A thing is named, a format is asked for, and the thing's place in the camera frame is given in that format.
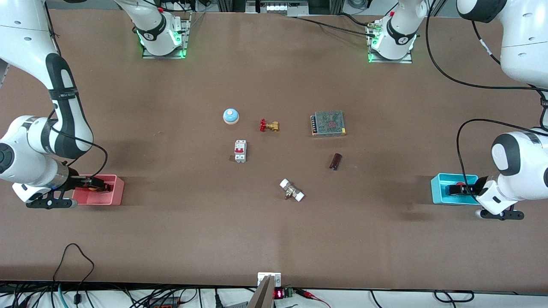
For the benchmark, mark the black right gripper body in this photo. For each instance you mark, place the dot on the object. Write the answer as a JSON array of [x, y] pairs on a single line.
[[78, 183]]

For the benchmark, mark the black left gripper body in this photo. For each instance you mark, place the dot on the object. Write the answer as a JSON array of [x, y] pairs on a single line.
[[472, 188]]

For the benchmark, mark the yellow push button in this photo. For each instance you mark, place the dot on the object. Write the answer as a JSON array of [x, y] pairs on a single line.
[[92, 185]]

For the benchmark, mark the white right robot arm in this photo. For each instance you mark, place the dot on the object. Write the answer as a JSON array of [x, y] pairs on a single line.
[[25, 38]]

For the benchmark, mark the cyan plastic bin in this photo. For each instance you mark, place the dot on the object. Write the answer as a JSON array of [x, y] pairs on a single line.
[[439, 192]]

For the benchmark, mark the pink plastic bin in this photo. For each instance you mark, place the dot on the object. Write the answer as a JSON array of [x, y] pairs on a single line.
[[115, 194]]

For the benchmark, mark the dark brown cylinder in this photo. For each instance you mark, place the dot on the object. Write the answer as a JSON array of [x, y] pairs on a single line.
[[335, 161]]

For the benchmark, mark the metal mesh power supply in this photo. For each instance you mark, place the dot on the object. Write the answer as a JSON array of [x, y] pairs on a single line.
[[329, 124]]

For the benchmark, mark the white red circuit breaker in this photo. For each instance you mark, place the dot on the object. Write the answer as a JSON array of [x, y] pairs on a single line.
[[240, 149]]

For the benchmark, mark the blue call bell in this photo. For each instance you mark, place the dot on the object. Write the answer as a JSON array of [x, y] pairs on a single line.
[[230, 115]]

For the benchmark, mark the metal fitting white ends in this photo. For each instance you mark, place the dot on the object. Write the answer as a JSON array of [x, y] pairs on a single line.
[[292, 191]]

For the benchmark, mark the red clip lead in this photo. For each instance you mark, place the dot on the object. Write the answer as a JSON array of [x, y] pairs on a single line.
[[312, 295]]

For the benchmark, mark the red LED display module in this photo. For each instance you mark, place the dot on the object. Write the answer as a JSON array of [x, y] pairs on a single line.
[[279, 294]]

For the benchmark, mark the white power strip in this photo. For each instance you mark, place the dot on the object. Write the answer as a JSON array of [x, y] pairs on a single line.
[[276, 7]]

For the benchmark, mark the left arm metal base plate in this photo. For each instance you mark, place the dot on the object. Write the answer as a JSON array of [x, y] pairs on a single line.
[[409, 60]]

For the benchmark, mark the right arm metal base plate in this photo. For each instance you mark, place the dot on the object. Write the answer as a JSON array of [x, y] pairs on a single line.
[[185, 36]]

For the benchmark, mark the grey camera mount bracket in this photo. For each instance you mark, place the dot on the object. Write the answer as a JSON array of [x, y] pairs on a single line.
[[263, 295]]

